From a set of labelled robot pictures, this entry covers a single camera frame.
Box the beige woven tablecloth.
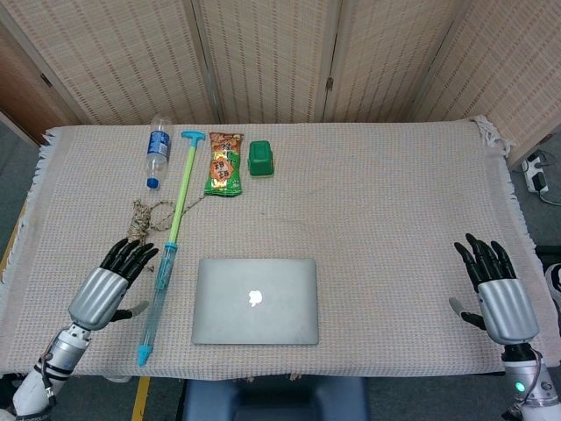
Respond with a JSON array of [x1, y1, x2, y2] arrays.
[[0, 114, 561, 383]]

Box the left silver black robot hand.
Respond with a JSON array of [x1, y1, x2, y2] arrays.
[[67, 238, 160, 332]]

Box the green orange snack bag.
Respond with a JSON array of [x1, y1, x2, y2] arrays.
[[202, 132, 245, 197]]

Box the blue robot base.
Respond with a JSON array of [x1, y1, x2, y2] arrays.
[[181, 376, 370, 421]]

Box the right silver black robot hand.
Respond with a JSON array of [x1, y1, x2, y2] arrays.
[[448, 232, 540, 345]]

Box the clear plastic water bottle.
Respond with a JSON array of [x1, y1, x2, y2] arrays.
[[145, 114, 172, 190]]

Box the green plastic box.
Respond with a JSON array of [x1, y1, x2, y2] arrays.
[[248, 139, 276, 178]]

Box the white power strip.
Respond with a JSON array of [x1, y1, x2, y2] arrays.
[[520, 151, 550, 194]]

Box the bundle of twine rope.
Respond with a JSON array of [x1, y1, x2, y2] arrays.
[[126, 195, 214, 271]]

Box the silver laptop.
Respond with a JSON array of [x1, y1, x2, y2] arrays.
[[190, 257, 320, 346]]

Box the green blue water pump toy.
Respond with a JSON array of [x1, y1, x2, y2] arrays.
[[136, 130, 207, 367]]

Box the woven folding screen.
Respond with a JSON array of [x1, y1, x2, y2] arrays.
[[0, 0, 561, 170]]

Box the black white object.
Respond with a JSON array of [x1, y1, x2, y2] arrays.
[[544, 261, 561, 313]]

